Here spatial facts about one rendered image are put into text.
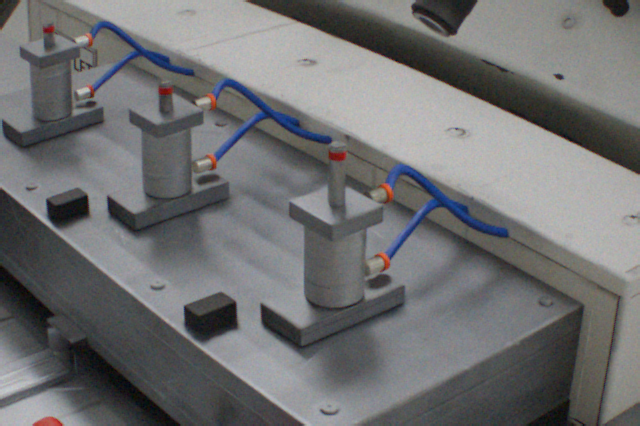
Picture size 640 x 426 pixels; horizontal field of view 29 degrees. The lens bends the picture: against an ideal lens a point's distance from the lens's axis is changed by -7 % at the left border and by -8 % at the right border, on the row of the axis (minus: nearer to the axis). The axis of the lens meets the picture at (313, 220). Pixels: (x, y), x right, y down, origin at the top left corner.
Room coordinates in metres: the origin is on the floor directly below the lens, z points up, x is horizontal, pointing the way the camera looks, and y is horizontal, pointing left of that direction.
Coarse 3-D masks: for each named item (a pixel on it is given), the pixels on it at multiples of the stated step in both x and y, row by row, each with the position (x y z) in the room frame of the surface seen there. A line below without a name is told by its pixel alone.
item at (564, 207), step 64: (64, 0) 0.77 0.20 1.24; (128, 0) 0.76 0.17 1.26; (192, 0) 0.75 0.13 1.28; (192, 64) 0.67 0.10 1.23; (256, 64) 0.66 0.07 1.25; (320, 64) 0.66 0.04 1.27; (384, 64) 0.66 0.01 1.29; (320, 128) 0.60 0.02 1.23; (384, 128) 0.59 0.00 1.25; (448, 128) 0.59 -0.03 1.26; (512, 128) 0.59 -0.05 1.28; (448, 192) 0.54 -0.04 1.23; (512, 192) 0.53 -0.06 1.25; (576, 192) 0.54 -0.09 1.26; (512, 256) 0.52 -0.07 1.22; (576, 256) 0.49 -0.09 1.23; (576, 384) 0.51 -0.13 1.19
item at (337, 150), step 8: (336, 144) 0.46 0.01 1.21; (344, 144) 0.46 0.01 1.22; (336, 152) 0.46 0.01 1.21; (344, 152) 0.46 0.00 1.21; (336, 160) 0.46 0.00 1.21; (344, 160) 0.46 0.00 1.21; (336, 168) 0.46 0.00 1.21; (344, 168) 0.46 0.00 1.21; (328, 176) 0.47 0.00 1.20; (336, 176) 0.46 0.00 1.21; (344, 176) 0.46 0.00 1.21; (328, 184) 0.47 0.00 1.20; (336, 184) 0.46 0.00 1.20; (344, 184) 0.47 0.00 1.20; (328, 192) 0.47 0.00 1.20; (336, 192) 0.47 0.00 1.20; (344, 192) 0.47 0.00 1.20; (328, 200) 0.47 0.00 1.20; (336, 200) 0.47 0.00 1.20; (344, 200) 0.47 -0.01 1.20
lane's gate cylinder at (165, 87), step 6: (162, 84) 0.54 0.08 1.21; (168, 84) 0.54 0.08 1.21; (162, 90) 0.54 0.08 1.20; (168, 90) 0.54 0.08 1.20; (162, 96) 0.54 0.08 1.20; (168, 96) 0.54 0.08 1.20; (162, 102) 0.54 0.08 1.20; (168, 102) 0.54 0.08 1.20; (162, 108) 0.54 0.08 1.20; (168, 108) 0.54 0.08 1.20
